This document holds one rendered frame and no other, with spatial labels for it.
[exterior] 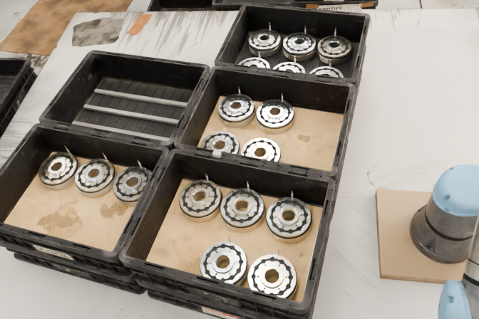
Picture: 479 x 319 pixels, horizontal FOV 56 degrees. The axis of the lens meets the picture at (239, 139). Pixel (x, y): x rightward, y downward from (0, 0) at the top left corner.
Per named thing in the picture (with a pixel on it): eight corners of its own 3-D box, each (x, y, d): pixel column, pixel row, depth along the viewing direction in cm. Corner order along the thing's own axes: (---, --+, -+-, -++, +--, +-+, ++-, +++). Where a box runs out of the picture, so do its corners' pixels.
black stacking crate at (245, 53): (366, 45, 142) (370, 15, 133) (352, 113, 125) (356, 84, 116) (246, 33, 152) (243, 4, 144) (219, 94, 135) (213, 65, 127)
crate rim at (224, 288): (336, 184, 100) (336, 178, 98) (308, 316, 83) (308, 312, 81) (173, 152, 111) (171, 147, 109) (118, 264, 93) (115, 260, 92)
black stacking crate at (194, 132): (351, 114, 124) (355, 85, 116) (333, 204, 107) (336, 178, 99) (218, 95, 135) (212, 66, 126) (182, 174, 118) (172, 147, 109)
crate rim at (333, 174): (356, 90, 117) (356, 83, 115) (336, 184, 100) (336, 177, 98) (213, 70, 128) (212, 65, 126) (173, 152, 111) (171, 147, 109)
